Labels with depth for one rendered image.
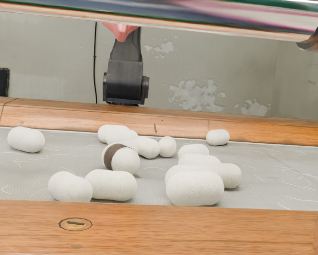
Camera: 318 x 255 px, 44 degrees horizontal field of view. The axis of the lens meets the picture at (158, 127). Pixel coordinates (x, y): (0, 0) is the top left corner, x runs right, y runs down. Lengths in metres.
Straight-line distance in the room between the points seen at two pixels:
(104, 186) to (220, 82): 2.34
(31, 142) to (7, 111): 0.15
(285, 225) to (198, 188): 0.08
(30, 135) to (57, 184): 0.13
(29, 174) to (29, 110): 0.21
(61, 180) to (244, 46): 2.43
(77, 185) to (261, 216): 0.10
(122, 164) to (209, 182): 0.08
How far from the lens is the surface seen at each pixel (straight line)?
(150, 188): 0.28
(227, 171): 0.29
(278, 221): 0.17
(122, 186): 0.24
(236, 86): 2.61
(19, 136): 0.36
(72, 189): 0.22
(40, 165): 0.32
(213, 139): 0.45
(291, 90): 2.53
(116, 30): 0.43
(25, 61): 2.39
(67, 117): 0.49
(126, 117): 0.49
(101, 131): 0.41
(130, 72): 0.76
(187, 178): 0.24
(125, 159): 0.29
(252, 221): 0.17
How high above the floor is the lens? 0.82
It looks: 8 degrees down
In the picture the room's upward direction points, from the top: 5 degrees clockwise
